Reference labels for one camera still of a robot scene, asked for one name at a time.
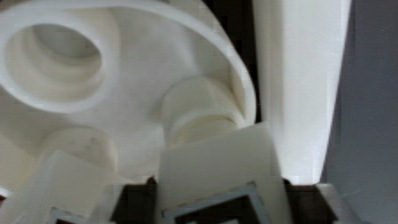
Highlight white stool leg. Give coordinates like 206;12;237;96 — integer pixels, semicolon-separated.
157;118;293;224
0;127;118;224

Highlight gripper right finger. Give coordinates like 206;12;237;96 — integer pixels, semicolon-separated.
283;179;363;224

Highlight white right fence wall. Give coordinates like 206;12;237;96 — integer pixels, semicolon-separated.
253;0;352;185

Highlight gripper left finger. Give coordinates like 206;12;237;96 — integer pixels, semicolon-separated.
107;177;158;224

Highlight white round stool seat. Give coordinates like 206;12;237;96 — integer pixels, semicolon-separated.
0;0;256;196

